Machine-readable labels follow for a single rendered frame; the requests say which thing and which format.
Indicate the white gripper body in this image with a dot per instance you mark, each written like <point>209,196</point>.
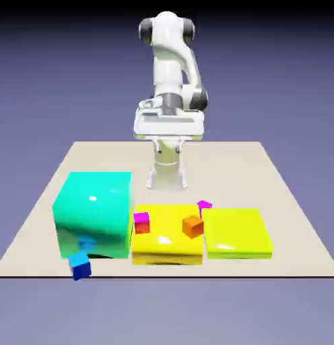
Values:
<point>167,128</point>

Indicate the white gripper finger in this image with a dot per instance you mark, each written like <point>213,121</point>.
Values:
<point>158,147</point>
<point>179,146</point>

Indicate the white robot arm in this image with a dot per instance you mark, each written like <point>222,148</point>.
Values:
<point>167,54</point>

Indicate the small magenta cube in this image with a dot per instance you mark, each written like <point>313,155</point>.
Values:
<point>142,222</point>
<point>204,205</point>

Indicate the small orange cube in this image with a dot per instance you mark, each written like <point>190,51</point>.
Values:
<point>192,226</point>

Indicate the small blue cube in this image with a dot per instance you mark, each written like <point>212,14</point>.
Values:
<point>80,266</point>

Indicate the large cyan box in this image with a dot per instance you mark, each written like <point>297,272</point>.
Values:
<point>94,210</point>

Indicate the large yellow box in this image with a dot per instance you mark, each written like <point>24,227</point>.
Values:
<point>167,242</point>

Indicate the large lime box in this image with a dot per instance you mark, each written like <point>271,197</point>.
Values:
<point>237,231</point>

